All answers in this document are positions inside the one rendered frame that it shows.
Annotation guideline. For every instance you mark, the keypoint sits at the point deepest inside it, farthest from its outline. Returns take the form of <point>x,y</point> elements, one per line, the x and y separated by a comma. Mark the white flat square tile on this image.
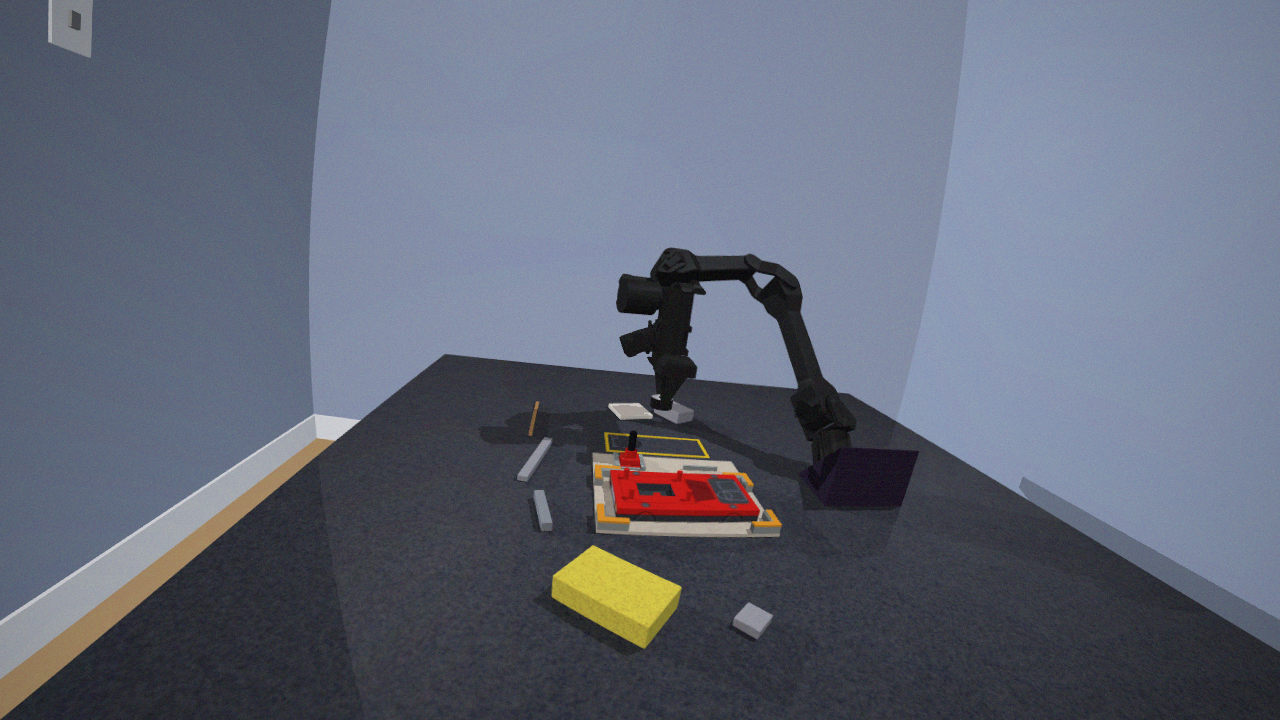
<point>630,411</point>

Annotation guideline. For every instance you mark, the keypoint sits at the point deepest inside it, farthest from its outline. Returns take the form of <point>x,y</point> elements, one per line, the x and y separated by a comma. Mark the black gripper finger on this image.
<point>668,388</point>
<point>657,379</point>

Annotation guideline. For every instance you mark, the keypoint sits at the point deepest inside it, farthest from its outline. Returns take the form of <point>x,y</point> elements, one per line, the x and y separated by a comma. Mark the yellow rectangular block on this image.
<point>625,599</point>

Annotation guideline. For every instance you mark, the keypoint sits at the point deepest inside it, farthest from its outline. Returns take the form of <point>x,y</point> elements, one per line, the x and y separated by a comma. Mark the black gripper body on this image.
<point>674,336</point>

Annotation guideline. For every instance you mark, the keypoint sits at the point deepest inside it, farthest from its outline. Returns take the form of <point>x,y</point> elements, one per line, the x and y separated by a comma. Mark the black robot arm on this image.
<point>674,280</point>

